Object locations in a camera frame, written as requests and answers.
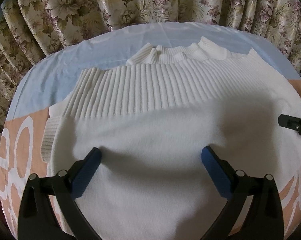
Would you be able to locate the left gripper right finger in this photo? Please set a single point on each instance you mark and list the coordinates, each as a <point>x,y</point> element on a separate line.
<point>264,219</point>

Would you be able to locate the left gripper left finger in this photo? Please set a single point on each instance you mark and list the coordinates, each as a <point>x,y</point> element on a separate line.
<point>37,219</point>

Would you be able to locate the floral curtain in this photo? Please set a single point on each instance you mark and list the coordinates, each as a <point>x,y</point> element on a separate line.
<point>31,30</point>

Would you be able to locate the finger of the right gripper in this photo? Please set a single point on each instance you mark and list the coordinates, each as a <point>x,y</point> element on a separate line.
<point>290,122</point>

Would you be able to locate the white knit sweater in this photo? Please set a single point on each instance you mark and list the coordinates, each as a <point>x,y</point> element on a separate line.
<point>152,117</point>

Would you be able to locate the blue and orange bedsheet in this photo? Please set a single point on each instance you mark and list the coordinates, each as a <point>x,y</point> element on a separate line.
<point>52,79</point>

